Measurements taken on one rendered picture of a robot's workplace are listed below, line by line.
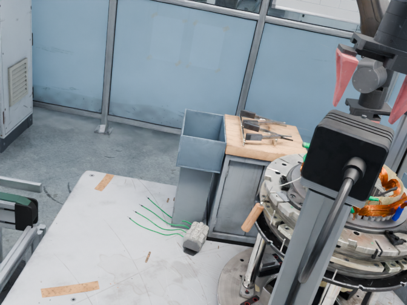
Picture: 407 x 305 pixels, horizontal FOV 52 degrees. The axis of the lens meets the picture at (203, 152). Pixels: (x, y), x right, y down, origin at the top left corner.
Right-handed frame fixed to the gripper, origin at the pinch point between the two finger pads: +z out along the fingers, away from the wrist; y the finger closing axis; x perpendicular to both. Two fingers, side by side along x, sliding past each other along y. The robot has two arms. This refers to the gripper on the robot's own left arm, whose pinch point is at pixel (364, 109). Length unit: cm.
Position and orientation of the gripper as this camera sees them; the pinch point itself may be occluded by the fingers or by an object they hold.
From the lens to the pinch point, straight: 64.2
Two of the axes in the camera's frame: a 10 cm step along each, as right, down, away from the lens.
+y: 9.5, 3.0, -0.2
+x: 1.4, -4.0, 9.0
